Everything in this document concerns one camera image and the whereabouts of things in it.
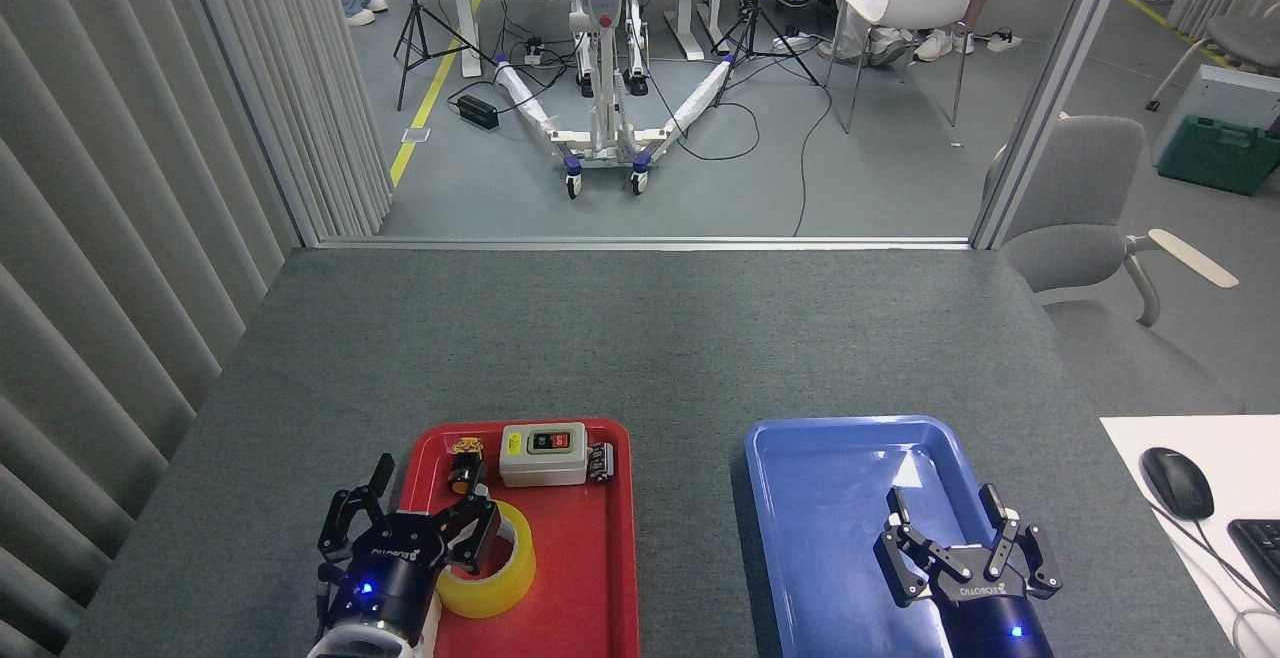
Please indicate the grey round chair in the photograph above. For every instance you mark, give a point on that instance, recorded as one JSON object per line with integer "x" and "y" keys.
{"x": 1250, "y": 38}

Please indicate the small black terminal block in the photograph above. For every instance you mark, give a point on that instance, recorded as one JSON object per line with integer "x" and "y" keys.
{"x": 600, "y": 463}

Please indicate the black orange push button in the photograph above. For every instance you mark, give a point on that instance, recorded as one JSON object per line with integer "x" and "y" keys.
{"x": 462, "y": 478}

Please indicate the blue plastic tray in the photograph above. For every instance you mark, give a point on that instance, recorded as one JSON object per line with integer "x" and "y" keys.
{"x": 830, "y": 538}

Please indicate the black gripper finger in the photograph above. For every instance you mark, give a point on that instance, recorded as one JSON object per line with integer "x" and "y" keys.
{"x": 905, "y": 558}
{"x": 1035, "y": 558}
{"x": 335, "y": 528}
{"x": 475, "y": 528}

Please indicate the yellow tape roll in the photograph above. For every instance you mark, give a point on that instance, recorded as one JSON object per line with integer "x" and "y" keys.
{"x": 510, "y": 583}

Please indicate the silver post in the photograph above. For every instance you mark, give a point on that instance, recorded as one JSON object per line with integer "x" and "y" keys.
{"x": 1060, "y": 68}

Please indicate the red plastic tray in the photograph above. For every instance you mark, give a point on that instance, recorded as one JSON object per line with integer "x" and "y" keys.
{"x": 580, "y": 558}

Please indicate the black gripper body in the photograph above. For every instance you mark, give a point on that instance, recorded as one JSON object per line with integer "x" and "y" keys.
{"x": 390, "y": 578}
{"x": 990, "y": 628}

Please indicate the black computer mouse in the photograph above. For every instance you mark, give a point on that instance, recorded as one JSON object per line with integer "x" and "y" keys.
{"x": 1178, "y": 483}

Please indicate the grey office chair with armrest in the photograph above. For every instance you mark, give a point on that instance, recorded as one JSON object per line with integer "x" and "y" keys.
{"x": 1085, "y": 188}

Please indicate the white desk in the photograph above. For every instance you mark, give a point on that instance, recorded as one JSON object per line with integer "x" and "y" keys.
{"x": 1240, "y": 458}

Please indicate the silver table rail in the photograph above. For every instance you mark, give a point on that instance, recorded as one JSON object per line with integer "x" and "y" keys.
{"x": 640, "y": 242}

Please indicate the black keyboard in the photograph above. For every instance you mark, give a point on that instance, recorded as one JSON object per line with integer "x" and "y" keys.
{"x": 1262, "y": 553}

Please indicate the black power adapter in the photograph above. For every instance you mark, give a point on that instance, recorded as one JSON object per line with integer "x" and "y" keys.
{"x": 478, "y": 112}

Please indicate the green plastic case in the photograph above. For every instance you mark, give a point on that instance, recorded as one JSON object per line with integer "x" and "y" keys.
{"x": 1215, "y": 153}

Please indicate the black tripod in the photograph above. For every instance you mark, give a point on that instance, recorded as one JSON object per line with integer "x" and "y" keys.
{"x": 415, "y": 23}
{"x": 752, "y": 33}

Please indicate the white power strip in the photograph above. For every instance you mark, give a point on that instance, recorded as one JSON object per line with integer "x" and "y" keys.
{"x": 534, "y": 51}
{"x": 1003, "y": 41}

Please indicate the white stand on wheels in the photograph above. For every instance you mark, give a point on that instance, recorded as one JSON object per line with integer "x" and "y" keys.
{"x": 605, "y": 128}

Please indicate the grey metal box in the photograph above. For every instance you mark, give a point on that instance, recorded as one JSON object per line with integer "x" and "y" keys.
{"x": 1225, "y": 93}

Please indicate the white switch box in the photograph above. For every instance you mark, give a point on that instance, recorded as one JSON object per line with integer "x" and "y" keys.
{"x": 520, "y": 470}

